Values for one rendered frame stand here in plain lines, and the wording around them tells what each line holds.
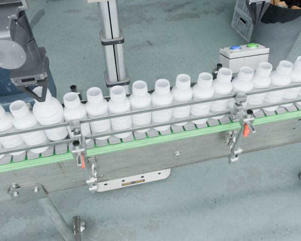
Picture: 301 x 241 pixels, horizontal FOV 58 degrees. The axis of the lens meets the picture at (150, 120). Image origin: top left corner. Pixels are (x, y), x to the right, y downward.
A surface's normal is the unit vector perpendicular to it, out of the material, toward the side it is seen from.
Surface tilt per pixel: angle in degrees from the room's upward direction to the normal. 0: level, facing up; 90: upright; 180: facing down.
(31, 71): 1
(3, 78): 90
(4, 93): 90
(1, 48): 90
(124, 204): 0
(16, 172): 90
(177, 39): 0
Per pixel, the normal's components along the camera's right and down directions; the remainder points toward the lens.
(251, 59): 0.21, 0.46
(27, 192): 0.22, 0.73
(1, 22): 0.00, -0.61
